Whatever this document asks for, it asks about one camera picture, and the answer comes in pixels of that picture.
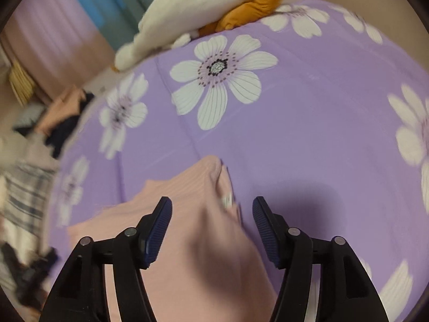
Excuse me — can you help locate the pink ribbed knit sweater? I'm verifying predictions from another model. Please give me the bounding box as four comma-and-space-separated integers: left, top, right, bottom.
68, 156, 276, 321

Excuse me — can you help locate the grey pillow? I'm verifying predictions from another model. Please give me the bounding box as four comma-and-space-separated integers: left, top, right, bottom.
1, 103, 58, 172

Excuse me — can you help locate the folded dark navy garment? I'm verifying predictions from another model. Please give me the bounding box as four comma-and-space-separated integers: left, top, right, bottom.
44, 92, 95, 159

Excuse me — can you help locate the white goose plush toy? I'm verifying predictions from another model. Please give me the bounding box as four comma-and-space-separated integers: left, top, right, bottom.
114, 0, 282, 71

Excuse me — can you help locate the purple floral bed sheet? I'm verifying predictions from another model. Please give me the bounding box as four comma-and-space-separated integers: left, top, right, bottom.
47, 0, 428, 321

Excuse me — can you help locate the folded peach garment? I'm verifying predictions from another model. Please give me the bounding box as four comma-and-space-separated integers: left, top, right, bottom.
35, 86, 86, 136

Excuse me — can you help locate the yellow hanging cloth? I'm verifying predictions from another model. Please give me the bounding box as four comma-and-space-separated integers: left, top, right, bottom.
9, 60, 36, 106

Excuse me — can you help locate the pink curtain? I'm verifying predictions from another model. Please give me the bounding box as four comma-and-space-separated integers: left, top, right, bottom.
1, 0, 115, 102

